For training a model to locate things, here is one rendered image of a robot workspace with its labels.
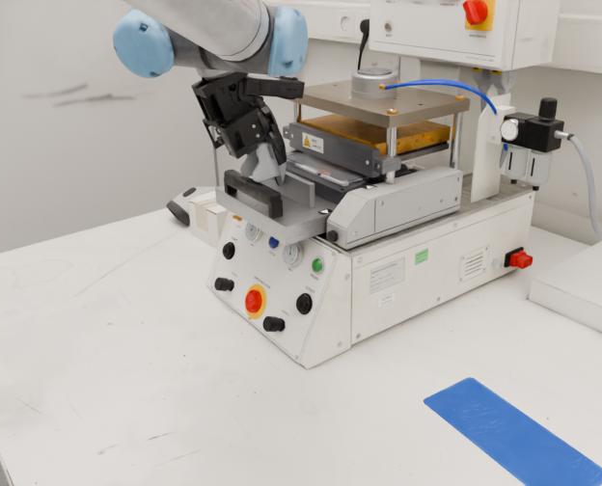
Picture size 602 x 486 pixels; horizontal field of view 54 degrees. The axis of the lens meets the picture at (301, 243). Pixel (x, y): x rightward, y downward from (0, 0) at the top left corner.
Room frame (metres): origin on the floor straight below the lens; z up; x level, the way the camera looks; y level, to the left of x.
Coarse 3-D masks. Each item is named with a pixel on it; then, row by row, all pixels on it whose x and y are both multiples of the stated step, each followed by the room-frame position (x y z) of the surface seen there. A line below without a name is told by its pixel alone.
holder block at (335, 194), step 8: (288, 168) 0.99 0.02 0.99; (408, 168) 0.97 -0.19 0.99; (304, 176) 0.95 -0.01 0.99; (312, 176) 0.94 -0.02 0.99; (376, 176) 0.93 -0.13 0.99; (384, 176) 0.93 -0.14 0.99; (320, 184) 0.91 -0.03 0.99; (328, 184) 0.90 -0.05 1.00; (360, 184) 0.90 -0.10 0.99; (368, 184) 0.90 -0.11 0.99; (320, 192) 0.91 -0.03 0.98; (328, 192) 0.89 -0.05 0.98; (336, 192) 0.88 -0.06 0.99; (344, 192) 0.87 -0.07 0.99; (328, 200) 0.89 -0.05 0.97; (336, 200) 0.88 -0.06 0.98
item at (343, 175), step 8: (296, 152) 1.05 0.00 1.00; (304, 152) 1.05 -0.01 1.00; (296, 160) 1.00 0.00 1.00; (304, 160) 1.00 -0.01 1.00; (312, 160) 1.00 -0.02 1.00; (320, 160) 1.00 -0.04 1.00; (312, 168) 0.96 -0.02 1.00; (320, 168) 0.96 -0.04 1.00; (328, 168) 0.96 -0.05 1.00; (336, 168) 0.96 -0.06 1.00; (344, 168) 0.95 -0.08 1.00; (336, 176) 0.91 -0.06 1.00; (344, 176) 0.91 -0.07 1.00; (352, 176) 0.91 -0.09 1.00; (360, 176) 0.91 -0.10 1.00
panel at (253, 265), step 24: (240, 240) 0.99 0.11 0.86; (264, 240) 0.94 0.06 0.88; (312, 240) 0.85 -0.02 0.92; (216, 264) 1.01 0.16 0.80; (240, 264) 0.96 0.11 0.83; (264, 264) 0.91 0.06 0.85; (240, 288) 0.93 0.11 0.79; (264, 288) 0.88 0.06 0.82; (288, 288) 0.84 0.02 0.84; (312, 288) 0.80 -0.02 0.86; (240, 312) 0.90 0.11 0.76; (264, 312) 0.86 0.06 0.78; (288, 312) 0.82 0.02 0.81; (312, 312) 0.78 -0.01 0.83; (288, 336) 0.79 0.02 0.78
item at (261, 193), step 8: (224, 176) 0.94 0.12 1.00; (232, 176) 0.92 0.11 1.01; (240, 176) 0.91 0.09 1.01; (248, 176) 0.91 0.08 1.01; (224, 184) 0.94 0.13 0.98; (232, 184) 0.92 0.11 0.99; (240, 184) 0.90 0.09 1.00; (248, 184) 0.88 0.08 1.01; (256, 184) 0.87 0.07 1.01; (232, 192) 0.94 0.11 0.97; (248, 192) 0.88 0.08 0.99; (256, 192) 0.86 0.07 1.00; (264, 192) 0.84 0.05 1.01; (272, 192) 0.83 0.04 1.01; (256, 200) 0.87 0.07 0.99; (264, 200) 0.84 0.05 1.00; (272, 200) 0.83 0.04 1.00; (280, 200) 0.83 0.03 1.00; (272, 208) 0.82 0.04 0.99; (280, 208) 0.83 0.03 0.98; (272, 216) 0.82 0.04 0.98; (280, 216) 0.83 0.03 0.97
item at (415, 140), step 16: (320, 128) 1.02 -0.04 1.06; (336, 128) 1.00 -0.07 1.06; (352, 128) 1.00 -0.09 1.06; (368, 128) 1.00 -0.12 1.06; (384, 128) 1.00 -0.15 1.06; (400, 128) 0.99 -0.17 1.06; (416, 128) 0.99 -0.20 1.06; (432, 128) 0.99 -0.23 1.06; (448, 128) 1.00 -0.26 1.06; (368, 144) 0.92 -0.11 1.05; (384, 144) 0.91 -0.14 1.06; (400, 144) 0.93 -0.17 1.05; (416, 144) 0.95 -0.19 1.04; (432, 144) 0.98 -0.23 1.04; (448, 144) 1.00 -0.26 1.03
